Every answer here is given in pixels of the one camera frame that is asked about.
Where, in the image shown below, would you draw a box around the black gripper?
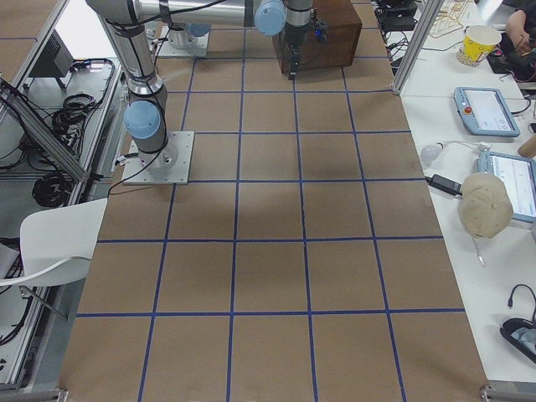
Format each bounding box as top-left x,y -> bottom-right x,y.
284,11 -> 327,80

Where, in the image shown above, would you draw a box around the dark wooden drawer box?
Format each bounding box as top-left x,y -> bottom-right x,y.
272,1 -> 363,78

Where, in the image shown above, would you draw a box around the white light bulb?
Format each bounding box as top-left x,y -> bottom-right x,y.
420,142 -> 446,166

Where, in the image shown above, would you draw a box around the yellow popcorn paper cup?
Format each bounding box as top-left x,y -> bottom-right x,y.
456,25 -> 502,67

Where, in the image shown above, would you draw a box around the black power adapter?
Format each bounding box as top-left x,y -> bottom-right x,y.
425,174 -> 462,196

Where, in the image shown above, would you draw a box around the blue teach pendant far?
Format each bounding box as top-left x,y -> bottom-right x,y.
453,87 -> 521,138

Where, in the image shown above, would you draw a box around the blue teach pendant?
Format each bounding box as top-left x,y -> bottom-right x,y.
477,151 -> 535,223
453,87 -> 521,138

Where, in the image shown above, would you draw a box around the person at desk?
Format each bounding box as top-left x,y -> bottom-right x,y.
500,1 -> 535,82

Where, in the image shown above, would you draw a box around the grey control box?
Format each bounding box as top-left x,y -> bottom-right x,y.
29,30 -> 74,89

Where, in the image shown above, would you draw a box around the beige baseball cap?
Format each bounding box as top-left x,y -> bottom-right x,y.
458,173 -> 513,239

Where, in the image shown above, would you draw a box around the cardboard tube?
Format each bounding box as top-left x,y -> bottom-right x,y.
518,136 -> 536,158

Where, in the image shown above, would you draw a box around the blue teach pendant near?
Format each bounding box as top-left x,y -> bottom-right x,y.
477,151 -> 535,223

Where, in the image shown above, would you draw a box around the white plastic chair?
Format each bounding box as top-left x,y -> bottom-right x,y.
1,198 -> 108,321

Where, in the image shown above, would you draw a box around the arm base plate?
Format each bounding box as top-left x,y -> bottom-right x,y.
121,131 -> 194,185
157,23 -> 211,59

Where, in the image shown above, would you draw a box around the aluminium frame post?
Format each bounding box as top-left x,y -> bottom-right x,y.
392,0 -> 443,95

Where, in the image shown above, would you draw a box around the gold wire rack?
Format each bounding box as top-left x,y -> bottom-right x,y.
429,0 -> 477,39

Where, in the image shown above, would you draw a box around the coiled black cables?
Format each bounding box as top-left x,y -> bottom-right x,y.
32,170 -> 73,209

